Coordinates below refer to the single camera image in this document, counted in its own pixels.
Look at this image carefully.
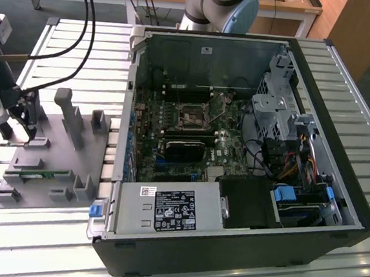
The black RAM slot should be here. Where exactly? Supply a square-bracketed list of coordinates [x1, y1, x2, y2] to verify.
[165, 92, 215, 105]
[163, 132, 214, 145]
[164, 127, 214, 139]

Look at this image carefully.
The black plastic shroud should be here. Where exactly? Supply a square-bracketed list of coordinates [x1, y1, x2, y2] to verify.
[212, 173, 288, 234]

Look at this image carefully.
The black open PC case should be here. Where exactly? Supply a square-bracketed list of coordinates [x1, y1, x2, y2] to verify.
[82, 20, 370, 277]

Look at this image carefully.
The yellow wire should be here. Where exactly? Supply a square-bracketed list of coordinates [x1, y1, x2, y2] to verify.
[280, 163, 300, 183]

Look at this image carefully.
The green RAM stick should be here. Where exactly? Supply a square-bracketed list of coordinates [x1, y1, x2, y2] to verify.
[19, 167, 72, 181]

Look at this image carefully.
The silver chipset heatsink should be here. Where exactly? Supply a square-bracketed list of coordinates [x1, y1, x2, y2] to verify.
[206, 165, 226, 182]

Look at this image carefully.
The orange wire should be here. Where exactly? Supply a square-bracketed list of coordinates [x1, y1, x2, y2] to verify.
[304, 155, 320, 179]

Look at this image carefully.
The thin wire locking lever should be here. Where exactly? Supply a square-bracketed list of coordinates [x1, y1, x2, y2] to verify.
[209, 108, 227, 126]

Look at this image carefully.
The black graphics card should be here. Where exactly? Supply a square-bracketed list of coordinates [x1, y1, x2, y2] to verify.
[162, 138, 206, 165]

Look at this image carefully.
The green motherboard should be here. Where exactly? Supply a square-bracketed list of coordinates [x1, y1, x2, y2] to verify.
[125, 82, 258, 193]

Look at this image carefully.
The black wire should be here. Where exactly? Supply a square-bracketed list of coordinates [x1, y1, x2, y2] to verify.
[236, 101, 275, 178]

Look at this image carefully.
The CPU socket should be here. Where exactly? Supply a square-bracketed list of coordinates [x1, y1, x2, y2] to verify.
[176, 102, 212, 131]

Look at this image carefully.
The silver power supply with label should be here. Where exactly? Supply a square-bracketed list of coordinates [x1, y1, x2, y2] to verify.
[107, 172, 231, 245]

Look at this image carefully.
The grey camera mount block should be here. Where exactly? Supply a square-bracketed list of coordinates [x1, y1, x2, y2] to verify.
[0, 14, 14, 46]

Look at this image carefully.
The brown wooden cabinet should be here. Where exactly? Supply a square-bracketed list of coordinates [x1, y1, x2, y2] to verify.
[303, 0, 370, 84]

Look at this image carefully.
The blue case latch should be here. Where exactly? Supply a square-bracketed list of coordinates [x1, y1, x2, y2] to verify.
[88, 203, 106, 219]

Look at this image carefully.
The black drive unit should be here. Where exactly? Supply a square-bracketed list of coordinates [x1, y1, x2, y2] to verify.
[272, 190, 330, 231]

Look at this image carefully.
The grey metal disk bay cage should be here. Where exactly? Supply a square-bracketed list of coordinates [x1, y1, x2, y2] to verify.
[247, 50, 313, 150]

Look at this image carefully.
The grey plastic parts rack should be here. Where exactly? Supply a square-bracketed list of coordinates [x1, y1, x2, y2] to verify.
[0, 82, 116, 219]

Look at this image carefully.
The blue disk carrier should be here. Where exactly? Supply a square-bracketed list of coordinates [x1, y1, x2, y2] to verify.
[272, 183, 298, 208]

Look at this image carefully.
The metal socket cover frame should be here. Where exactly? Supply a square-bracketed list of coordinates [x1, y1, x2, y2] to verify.
[206, 89, 234, 117]

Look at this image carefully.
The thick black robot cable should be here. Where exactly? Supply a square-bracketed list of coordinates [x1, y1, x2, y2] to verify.
[26, 0, 99, 66]
[22, 0, 99, 100]

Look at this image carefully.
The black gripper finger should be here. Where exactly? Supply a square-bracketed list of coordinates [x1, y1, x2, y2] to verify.
[15, 90, 45, 143]
[0, 121, 15, 141]

